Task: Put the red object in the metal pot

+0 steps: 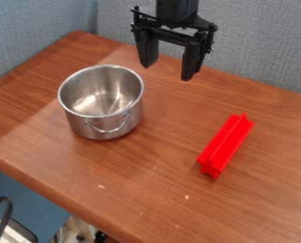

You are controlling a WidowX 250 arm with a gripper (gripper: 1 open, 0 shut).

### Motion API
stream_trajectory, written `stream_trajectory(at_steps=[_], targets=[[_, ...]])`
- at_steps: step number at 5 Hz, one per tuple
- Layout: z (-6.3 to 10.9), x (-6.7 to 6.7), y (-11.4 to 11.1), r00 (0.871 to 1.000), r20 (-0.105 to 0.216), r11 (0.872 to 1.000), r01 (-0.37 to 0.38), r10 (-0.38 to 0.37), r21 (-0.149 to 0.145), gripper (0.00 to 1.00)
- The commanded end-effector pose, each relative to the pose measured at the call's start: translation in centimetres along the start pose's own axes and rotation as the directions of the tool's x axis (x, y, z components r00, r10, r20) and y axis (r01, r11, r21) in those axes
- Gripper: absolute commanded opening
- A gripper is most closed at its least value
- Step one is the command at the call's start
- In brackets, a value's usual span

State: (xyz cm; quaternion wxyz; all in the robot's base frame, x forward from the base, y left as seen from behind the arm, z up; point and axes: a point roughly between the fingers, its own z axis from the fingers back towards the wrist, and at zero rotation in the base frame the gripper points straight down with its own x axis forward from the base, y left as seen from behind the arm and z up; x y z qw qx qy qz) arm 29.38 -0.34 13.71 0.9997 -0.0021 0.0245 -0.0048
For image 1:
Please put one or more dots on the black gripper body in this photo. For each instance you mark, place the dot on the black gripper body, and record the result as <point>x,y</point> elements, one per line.
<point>175,23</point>

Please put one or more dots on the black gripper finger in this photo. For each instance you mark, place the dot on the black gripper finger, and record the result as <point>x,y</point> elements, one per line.
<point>191,60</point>
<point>147,44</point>

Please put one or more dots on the red cross-shaped block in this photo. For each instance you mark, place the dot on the red cross-shaped block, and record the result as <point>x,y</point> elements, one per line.
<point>224,145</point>

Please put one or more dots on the metal pot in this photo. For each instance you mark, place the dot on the metal pot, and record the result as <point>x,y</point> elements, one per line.
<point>101,98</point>

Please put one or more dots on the white striped object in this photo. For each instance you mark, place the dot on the white striped object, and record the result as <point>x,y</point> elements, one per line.
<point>14,233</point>

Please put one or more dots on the wooden table leg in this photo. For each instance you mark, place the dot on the wooden table leg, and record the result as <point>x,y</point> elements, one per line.
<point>75,231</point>

